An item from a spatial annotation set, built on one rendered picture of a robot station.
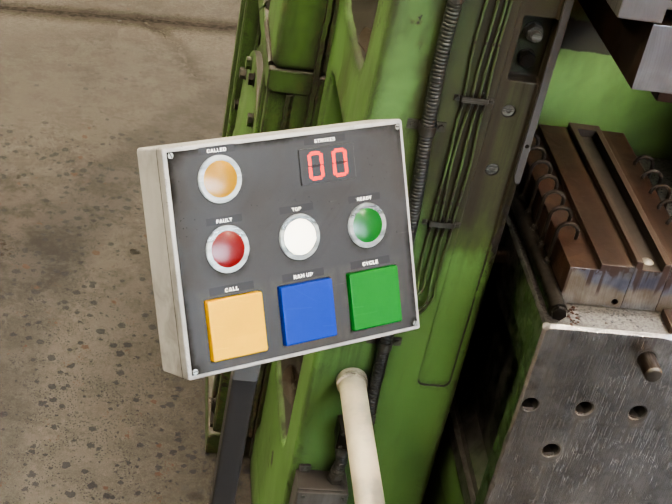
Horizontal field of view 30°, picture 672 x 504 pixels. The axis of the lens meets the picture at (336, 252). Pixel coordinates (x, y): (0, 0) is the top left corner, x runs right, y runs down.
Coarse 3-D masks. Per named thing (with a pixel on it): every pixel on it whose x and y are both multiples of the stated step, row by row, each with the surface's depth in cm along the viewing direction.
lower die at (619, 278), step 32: (544, 128) 216; (576, 128) 216; (576, 160) 208; (544, 192) 199; (576, 192) 199; (608, 192) 199; (640, 192) 202; (544, 224) 195; (608, 224) 192; (576, 256) 185; (608, 256) 184; (640, 256) 184; (576, 288) 185; (608, 288) 185; (640, 288) 186
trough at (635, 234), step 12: (588, 132) 216; (588, 144) 214; (600, 144) 213; (600, 156) 212; (600, 168) 208; (612, 168) 207; (612, 180) 205; (612, 192) 202; (624, 192) 201; (624, 204) 199; (624, 216) 196; (636, 216) 195; (636, 228) 194; (636, 240) 191; (648, 240) 190; (648, 252) 188; (660, 264) 185
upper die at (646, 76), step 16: (592, 0) 184; (592, 16) 183; (608, 16) 177; (608, 32) 176; (624, 32) 170; (640, 32) 165; (656, 32) 162; (608, 48) 176; (624, 48) 170; (640, 48) 164; (656, 48) 163; (624, 64) 169; (640, 64) 164; (656, 64) 164; (640, 80) 166; (656, 80) 166
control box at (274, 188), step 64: (320, 128) 157; (384, 128) 162; (192, 192) 148; (256, 192) 153; (320, 192) 157; (384, 192) 162; (192, 256) 149; (256, 256) 153; (320, 256) 158; (384, 256) 163; (192, 320) 150
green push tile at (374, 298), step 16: (352, 272) 161; (368, 272) 161; (384, 272) 162; (352, 288) 160; (368, 288) 161; (384, 288) 162; (352, 304) 160; (368, 304) 161; (384, 304) 163; (400, 304) 164; (352, 320) 161; (368, 320) 162; (384, 320) 163; (400, 320) 164
